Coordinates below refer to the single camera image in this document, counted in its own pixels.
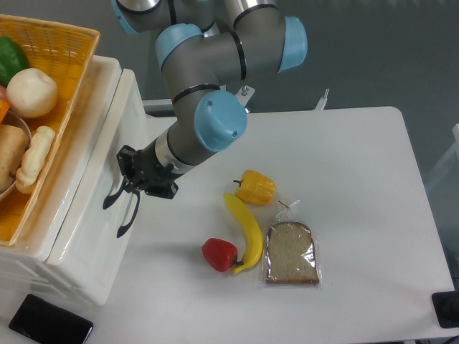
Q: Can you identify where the bread slice in plastic bag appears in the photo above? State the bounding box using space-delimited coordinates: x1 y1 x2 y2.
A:
261 200 321 287

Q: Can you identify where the orange toy food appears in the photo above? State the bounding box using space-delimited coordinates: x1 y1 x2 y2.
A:
0 85 10 122

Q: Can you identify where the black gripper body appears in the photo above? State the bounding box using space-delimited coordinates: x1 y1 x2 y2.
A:
133 140 179 199

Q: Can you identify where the yellow toy bell pepper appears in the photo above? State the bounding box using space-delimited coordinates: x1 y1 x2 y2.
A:
234 170 277 205

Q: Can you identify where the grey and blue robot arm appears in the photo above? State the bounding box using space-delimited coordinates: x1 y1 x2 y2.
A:
112 1 308 199

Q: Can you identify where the metal bowl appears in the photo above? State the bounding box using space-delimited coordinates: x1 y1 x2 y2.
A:
1 111 32 201

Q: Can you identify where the red toy bell pepper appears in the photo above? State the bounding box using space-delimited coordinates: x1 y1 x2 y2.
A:
202 238 244 272

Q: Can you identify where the black smartphone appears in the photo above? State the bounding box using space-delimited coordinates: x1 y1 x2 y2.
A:
9 294 94 344

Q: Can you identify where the white toy bun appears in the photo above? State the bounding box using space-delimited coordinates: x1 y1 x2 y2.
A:
6 68 58 118

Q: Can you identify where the yellow wicker basket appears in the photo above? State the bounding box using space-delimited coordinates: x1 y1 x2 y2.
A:
1 14 100 247

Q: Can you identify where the cream toy bread stick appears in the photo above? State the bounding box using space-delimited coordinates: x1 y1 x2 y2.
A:
15 126 55 194

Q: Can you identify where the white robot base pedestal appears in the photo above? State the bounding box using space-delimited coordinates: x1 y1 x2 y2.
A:
143 84 256 118

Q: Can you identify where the black device at table edge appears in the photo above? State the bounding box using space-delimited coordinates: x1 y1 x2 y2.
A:
431 291 459 328

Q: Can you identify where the white drawer cabinet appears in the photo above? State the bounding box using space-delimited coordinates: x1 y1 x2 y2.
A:
0 55 125 307

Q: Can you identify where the green toy pepper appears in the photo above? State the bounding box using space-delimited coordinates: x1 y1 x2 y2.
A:
0 36 30 87

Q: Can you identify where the white drawer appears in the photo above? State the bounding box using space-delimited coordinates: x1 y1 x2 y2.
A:
46 193 141 307
72 70 148 205

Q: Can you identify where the yellow toy banana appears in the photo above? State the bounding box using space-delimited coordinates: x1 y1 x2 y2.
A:
223 193 263 274

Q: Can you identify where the brown toy bread roll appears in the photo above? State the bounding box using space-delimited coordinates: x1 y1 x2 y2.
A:
0 124 29 192

